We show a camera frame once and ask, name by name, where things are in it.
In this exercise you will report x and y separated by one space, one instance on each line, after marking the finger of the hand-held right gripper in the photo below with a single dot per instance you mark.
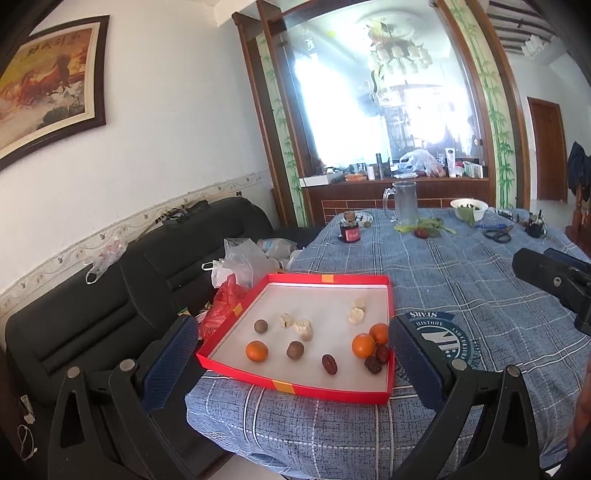
540 270
572 259

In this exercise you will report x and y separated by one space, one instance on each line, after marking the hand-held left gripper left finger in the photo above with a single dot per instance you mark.
171 364

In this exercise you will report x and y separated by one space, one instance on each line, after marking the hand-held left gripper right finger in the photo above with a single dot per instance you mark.
415 364

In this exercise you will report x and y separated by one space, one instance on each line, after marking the dark red date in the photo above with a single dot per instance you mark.
373 365
383 353
329 363

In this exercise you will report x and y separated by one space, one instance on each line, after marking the orange tangerine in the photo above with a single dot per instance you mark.
256 350
363 345
380 332

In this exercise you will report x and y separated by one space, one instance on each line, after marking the white lumpy piece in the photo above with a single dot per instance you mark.
355 316
303 328
287 320

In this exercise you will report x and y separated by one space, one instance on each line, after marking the brown longan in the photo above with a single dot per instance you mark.
261 326
294 350

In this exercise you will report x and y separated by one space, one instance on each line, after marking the red cardboard box tray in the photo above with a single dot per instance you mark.
318 295

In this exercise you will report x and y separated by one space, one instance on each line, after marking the person's right forearm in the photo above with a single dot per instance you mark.
582 415

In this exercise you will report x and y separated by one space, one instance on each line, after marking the wooden chair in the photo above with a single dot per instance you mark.
579 226

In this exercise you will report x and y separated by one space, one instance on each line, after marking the dark round pot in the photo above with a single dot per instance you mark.
535 226

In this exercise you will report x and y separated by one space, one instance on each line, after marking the black scissors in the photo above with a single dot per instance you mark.
501 236

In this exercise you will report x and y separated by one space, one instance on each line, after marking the blue pen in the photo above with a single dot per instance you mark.
487 226

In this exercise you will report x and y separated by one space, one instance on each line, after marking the red plastic bag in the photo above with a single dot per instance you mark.
221 307

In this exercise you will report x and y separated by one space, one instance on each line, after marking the blue plaid tablecloth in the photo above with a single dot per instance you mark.
461 286

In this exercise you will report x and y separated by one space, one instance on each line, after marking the black leather sofa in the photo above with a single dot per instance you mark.
138 286

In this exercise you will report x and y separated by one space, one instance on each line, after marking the dark hanging clothes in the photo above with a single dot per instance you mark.
579 170

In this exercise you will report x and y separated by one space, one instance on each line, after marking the white bowl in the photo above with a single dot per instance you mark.
471 213

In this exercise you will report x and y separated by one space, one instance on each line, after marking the wooden door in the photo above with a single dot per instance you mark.
547 147

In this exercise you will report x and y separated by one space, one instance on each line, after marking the green vegetable leaves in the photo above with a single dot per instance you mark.
431 225

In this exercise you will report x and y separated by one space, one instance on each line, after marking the small white plastic bag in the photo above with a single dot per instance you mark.
108 254

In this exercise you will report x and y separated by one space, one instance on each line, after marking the clear plastic bag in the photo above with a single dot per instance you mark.
244 261

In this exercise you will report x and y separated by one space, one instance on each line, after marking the white bottle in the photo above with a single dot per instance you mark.
450 161

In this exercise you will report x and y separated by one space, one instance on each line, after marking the red label jar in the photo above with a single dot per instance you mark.
351 234

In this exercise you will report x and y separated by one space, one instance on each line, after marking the glass pitcher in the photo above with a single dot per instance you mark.
405 203

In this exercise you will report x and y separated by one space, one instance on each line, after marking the patterned plate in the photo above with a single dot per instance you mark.
365 216

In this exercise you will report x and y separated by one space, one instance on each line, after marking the clear wrapped packet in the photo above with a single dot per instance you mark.
277 247

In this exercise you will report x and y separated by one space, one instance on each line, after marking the translucent plastic bag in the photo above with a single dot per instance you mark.
422 161

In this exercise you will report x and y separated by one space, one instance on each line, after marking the white flat box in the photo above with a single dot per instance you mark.
318 180

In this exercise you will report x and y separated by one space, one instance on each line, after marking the wooden framed glass partition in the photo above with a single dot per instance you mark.
272 115

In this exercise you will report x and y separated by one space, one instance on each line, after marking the framed horse painting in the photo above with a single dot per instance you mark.
46 74

